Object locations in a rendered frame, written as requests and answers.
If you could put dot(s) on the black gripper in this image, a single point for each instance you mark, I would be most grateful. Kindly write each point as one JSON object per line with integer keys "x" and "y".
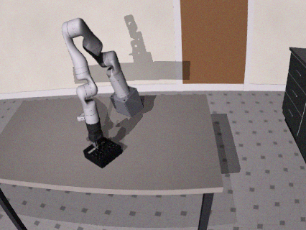
{"x": 93, "y": 126}

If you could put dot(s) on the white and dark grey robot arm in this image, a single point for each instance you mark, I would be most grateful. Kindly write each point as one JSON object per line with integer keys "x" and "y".
{"x": 92, "y": 45}

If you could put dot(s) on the black lighting desk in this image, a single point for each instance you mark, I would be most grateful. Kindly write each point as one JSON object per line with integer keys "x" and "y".
{"x": 104, "y": 153}

